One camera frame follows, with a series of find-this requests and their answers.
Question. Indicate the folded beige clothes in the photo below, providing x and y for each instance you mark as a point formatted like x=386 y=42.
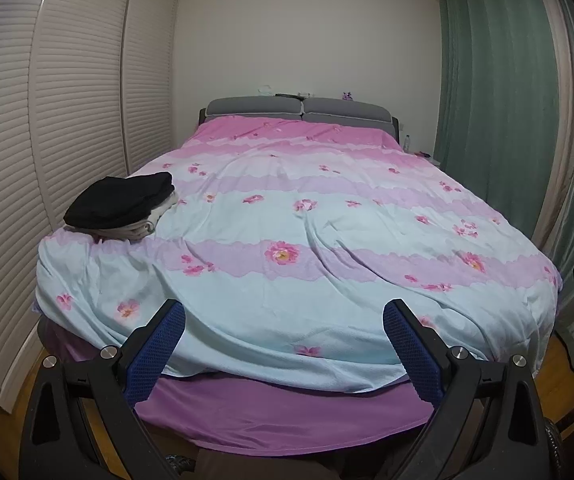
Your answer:
x=139 y=230

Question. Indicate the black pants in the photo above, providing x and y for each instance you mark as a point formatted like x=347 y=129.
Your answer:
x=117 y=202

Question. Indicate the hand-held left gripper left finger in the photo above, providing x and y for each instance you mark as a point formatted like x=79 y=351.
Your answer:
x=157 y=347

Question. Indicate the small purple toy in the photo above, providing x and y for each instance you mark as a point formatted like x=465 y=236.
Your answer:
x=348 y=95

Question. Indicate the person's legs in brown trousers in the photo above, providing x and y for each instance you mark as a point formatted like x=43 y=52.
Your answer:
x=267 y=467

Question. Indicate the bed with purple sheet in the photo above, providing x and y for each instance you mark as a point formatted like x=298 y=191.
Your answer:
x=267 y=420

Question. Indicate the white tissue pack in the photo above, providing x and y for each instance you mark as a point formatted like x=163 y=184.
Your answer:
x=266 y=90

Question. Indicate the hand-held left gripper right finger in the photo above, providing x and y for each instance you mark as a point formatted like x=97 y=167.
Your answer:
x=414 y=350

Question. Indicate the white nightstand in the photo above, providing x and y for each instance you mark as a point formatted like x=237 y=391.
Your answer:
x=429 y=155

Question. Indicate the white louvered wardrobe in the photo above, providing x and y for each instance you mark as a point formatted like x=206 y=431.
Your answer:
x=67 y=125

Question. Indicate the beige sheer curtain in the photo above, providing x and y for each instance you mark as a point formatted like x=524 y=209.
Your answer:
x=562 y=150

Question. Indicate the grey headboard cushion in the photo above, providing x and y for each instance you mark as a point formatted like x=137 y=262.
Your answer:
x=254 y=108
x=347 y=111

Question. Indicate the dark flat book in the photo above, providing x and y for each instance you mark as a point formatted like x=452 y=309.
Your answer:
x=288 y=95

